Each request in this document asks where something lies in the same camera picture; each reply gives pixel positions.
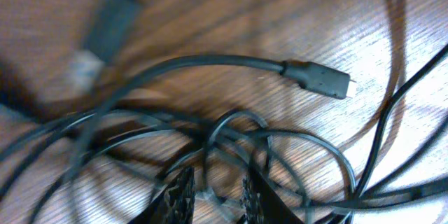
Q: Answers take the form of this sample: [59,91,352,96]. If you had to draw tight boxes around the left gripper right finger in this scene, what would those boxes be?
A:
[238,169,303,224]

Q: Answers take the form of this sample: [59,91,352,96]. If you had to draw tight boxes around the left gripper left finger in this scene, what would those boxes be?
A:
[129,167,195,224]

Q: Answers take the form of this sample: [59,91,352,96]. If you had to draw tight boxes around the black USB cable thin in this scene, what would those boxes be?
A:
[0,41,448,224]

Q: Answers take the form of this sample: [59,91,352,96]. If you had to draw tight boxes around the black USB cable thick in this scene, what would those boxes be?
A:
[63,0,355,182]

